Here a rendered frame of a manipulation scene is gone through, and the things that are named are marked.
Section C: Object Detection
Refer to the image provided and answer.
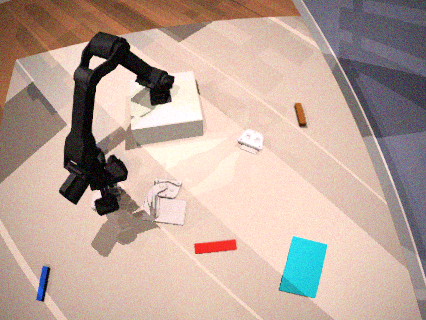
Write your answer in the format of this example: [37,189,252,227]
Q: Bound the blue rectangular bar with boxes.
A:
[36,266,50,302]

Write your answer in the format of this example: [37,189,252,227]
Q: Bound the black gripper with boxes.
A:
[87,151,119,216]

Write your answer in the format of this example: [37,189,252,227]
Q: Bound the red flat bar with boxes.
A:
[195,240,237,254]

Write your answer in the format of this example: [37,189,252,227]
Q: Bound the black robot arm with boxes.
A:
[59,31,175,205]

